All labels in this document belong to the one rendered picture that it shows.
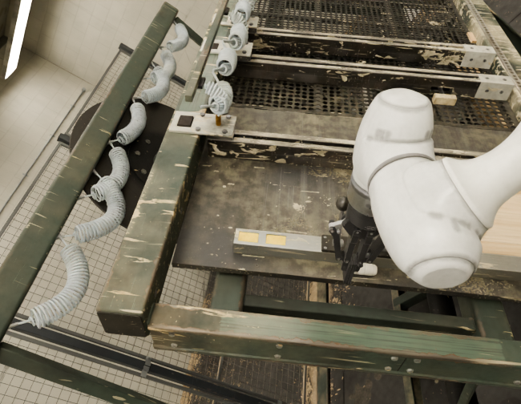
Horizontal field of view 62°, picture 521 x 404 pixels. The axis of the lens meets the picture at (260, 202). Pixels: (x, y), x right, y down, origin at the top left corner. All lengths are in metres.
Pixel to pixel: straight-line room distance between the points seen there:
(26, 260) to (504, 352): 1.29
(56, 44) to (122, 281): 7.13
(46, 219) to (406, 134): 1.23
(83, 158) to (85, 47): 6.05
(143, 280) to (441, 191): 0.65
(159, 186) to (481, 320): 0.87
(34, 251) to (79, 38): 6.38
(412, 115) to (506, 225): 0.80
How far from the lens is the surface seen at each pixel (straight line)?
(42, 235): 1.54
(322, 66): 1.74
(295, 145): 1.32
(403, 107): 0.63
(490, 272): 1.22
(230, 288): 1.10
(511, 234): 1.36
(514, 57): 2.18
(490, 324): 1.21
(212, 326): 0.95
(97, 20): 7.43
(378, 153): 0.63
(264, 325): 0.95
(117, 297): 0.96
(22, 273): 1.47
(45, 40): 8.02
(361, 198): 0.72
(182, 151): 1.25
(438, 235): 0.53
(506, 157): 0.57
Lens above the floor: 2.07
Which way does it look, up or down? 20 degrees down
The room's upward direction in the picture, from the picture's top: 63 degrees counter-clockwise
